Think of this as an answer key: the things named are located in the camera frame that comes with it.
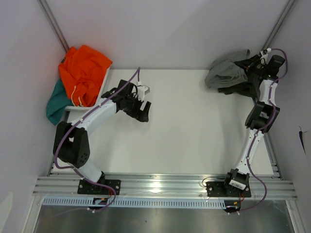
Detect aluminium corner post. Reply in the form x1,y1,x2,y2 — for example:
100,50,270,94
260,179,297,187
260,0,299,50
37,0,69,53

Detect black mounting plate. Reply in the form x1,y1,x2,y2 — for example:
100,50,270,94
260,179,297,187
77,180,121,195
203,181,252,198

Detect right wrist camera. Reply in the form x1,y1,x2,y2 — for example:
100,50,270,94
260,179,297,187
259,48,272,64

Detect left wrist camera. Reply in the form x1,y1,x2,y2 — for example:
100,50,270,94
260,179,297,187
137,82,150,101

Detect orange shorts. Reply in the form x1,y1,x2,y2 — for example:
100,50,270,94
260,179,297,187
58,45,113,107

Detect slotted cable duct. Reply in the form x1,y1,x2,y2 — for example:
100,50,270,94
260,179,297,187
42,196,226,210

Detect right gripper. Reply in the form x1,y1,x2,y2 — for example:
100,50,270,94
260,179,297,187
234,54,269,76

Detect grey shorts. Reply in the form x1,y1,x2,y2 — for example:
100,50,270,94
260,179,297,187
205,49,250,89

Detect left aluminium corner post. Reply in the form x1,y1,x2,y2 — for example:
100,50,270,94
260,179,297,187
37,0,69,53

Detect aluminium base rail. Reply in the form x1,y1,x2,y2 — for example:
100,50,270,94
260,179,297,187
33,172,298,200

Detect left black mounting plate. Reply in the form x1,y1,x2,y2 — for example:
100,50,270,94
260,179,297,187
77,180,121,195

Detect teal shorts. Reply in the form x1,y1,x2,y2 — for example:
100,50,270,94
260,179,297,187
46,79,73,125

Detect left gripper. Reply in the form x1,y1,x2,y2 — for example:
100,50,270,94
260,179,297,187
123,94,151,122

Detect white plastic basket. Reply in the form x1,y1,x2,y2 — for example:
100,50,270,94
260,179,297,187
64,65,111,113

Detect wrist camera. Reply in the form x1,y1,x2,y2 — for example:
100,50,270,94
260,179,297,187
259,48,272,64
137,82,150,101

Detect right aluminium corner post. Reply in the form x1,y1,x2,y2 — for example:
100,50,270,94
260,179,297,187
260,0,299,50

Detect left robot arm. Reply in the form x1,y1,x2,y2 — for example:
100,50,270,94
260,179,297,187
53,80,151,194

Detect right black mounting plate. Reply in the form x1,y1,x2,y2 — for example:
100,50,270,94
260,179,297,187
203,181,252,198

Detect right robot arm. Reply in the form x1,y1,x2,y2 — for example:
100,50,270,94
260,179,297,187
222,53,287,196

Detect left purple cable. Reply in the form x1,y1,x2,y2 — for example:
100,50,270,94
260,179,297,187
52,67,141,214

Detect olive green shorts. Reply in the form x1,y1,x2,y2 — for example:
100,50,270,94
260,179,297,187
217,82,260,98

